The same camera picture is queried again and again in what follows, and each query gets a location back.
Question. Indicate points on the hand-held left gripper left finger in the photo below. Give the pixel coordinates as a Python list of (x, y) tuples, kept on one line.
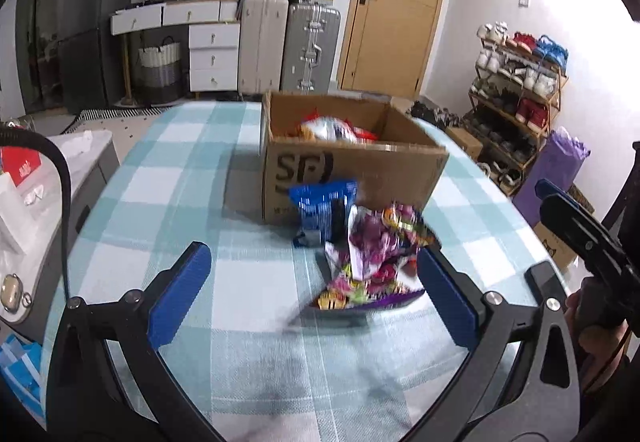
[(180, 294)]

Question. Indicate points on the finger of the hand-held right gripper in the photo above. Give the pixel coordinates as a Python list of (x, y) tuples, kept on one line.
[(545, 279), (570, 232)]

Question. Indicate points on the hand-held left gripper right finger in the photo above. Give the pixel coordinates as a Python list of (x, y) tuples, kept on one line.
[(447, 297)]

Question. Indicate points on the multicoloured candy packet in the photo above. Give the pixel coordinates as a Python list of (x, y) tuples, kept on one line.
[(360, 297)]

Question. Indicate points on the purple snack packet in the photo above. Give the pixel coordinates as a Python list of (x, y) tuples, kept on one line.
[(380, 237)]

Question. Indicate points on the brown cardboard box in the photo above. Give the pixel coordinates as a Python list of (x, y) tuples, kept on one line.
[(395, 172)]

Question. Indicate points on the blue snack packet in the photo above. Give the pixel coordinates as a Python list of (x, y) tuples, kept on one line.
[(322, 202)]

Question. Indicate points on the white red snack packet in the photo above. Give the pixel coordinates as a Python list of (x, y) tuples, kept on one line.
[(327, 128)]

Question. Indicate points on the person's right hand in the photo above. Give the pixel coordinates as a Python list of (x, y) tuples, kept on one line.
[(600, 347)]

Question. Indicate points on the brown carton with cat print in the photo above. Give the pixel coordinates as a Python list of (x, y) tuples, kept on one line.
[(555, 247)]

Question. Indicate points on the woven basket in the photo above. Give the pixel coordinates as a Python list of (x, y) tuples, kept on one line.
[(582, 199)]

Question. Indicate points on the purple bag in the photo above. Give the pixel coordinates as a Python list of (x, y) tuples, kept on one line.
[(550, 177)]

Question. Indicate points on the wooden shoe rack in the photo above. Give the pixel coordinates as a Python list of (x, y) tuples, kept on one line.
[(555, 107)]

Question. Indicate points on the rows of assorted sneakers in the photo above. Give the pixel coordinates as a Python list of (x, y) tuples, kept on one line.
[(530, 110)]

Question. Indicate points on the small brown carton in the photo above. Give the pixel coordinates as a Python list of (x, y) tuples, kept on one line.
[(465, 142)]

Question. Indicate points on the grey cabinet with white top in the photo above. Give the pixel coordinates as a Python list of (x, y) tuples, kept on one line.
[(95, 167)]

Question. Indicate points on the beige earbud case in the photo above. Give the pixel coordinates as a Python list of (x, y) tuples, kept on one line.
[(15, 292)]

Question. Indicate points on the white earbuds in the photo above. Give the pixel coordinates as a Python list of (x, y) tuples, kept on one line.
[(34, 197)]

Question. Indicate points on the blue plastic packet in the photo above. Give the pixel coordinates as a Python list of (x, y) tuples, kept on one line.
[(20, 367)]

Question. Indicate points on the white paper sheet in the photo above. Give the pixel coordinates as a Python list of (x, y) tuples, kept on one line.
[(15, 217)]

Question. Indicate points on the pile of black white shoes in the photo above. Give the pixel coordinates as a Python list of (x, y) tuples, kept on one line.
[(430, 115)]

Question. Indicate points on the dotted rug with striped border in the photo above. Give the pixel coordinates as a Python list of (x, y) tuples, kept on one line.
[(125, 115)]

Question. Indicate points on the red paper box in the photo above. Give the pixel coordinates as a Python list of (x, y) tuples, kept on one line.
[(20, 167)]

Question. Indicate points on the grey white laundry basket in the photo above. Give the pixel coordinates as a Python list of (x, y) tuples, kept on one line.
[(160, 72)]

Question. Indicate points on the white desk with drawers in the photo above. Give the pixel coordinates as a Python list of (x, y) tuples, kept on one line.
[(212, 57)]

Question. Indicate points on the beige suitcase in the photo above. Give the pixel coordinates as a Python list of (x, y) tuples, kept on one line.
[(262, 47)]

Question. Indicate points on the wooden door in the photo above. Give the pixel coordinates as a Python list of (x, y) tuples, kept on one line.
[(400, 22)]

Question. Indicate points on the silver suitcase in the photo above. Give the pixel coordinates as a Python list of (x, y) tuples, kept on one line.
[(310, 47)]

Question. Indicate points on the grey refrigerator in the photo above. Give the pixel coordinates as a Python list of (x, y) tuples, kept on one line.
[(95, 22)]

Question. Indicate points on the dark tall cabinet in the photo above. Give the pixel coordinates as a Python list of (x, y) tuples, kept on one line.
[(37, 47)]

